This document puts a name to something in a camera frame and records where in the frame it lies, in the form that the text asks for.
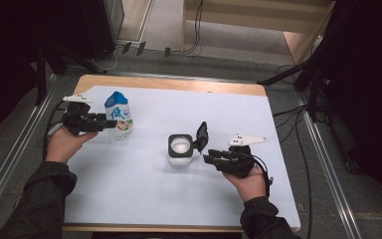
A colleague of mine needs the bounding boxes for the clear container with black lid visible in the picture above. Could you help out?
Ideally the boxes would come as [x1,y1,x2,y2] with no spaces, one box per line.
[167,120,210,167]

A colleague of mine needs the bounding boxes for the black hanging cable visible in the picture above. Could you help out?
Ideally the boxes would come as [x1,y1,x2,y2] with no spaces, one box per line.
[182,0,204,55]

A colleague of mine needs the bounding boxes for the person's left hand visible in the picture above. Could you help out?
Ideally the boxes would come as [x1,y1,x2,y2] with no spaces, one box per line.
[45,125,98,164]

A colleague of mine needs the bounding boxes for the hand-held gripper black cable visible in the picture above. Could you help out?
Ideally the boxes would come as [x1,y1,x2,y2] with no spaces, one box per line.
[42,99,68,160]
[252,154,275,198]

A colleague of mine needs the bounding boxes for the black floor cables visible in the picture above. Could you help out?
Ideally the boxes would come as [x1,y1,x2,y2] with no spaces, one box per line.
[272,64,314,239]

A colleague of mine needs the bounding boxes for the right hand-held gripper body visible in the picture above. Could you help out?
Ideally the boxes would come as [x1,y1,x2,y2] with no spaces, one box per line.
[216,133,268,178]

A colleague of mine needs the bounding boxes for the white paper sheet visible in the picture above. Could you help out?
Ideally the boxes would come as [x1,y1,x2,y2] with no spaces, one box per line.
[64,85,301,229]

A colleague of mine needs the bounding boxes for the dark cabinet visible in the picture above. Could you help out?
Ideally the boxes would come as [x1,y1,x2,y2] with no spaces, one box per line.
[79,0,125,61]

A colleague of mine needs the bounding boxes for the left hand-held gripper black cable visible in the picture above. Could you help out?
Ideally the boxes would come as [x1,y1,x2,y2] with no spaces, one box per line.
[42,99,68,160]

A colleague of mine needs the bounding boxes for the light wooden shelf frame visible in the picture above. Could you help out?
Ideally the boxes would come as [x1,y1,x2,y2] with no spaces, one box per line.
[181,0,336,66]

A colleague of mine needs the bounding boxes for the blue and white milk pouch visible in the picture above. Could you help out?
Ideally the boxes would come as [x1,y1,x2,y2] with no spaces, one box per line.
[103,91,134,143]

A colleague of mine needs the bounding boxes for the right hand-held gripper black cable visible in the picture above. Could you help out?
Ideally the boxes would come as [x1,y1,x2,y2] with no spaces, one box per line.
[252,154,275,198]

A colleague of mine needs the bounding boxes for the white floor cable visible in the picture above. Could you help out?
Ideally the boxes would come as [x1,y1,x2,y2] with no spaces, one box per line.
[91,46,123,73]

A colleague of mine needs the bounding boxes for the person's right hand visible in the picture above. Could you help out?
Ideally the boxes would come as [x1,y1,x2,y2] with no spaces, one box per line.
[222,166,268,203]

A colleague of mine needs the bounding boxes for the black tripod stand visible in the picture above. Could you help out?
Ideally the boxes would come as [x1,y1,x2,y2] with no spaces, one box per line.
[257,49,329,123]

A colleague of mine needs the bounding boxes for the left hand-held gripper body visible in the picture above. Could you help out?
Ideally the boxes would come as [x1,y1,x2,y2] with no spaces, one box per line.
[61,93,103,136]

